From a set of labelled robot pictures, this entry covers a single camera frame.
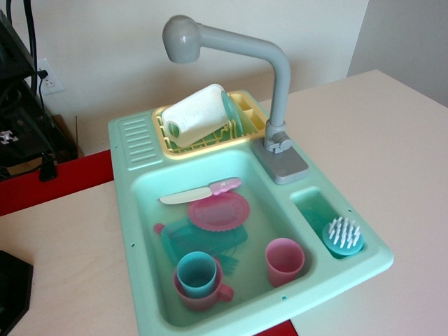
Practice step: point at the pink tumbler cup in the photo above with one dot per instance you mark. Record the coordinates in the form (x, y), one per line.
(284, 258)

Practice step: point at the yellow dish rack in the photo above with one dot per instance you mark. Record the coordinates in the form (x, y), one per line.
(252, 118)

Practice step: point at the toy knife pink handle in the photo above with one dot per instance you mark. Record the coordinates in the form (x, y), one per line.
(213, 189)

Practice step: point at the black power adapter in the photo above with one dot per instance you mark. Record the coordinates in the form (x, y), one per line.
(48, 170)

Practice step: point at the white wall outlet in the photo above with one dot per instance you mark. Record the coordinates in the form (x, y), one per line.
(51, 83)

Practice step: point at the black object bottom left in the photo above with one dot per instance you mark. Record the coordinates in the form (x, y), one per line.
(16, 289)

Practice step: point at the teal dish brush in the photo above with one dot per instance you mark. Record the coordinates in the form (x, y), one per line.
(342, 237)

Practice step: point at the black equipment stand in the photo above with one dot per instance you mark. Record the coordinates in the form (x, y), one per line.
(27, 129)

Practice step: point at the pink utensil handle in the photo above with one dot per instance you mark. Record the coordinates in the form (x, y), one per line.
(158, 228)

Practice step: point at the mint green toy sink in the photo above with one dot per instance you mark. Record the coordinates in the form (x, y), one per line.
(298, 211)

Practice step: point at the pink mug with handle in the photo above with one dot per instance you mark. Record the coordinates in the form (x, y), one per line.
(218, 291)

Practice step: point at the grey toy faucet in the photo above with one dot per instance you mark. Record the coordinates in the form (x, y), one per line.
(183, 40)

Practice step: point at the teal cup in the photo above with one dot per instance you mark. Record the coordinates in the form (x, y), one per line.
(196, 272)

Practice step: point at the teal rectangular tray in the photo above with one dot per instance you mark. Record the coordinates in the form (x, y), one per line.
(182, 237)

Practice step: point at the teal plate in rack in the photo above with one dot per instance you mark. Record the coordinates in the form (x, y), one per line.
(232, 113)

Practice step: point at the white plastic container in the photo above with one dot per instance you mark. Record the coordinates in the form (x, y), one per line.
(196, 116)

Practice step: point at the teal toy fork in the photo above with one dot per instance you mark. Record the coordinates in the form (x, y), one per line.
(228, 261)

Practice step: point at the pink scalloped plate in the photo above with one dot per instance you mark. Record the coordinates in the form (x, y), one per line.
(223, 212)

